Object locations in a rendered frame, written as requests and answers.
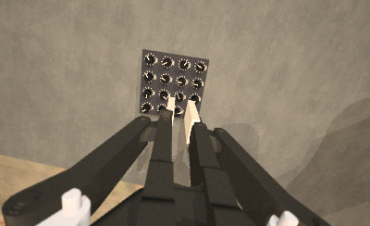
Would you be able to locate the dark grey knob box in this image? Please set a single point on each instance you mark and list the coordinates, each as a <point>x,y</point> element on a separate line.
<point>167,75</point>

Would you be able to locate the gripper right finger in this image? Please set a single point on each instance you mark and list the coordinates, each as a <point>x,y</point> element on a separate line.
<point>228,173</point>

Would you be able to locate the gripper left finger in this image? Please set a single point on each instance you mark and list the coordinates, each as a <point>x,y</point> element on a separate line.
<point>70,197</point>

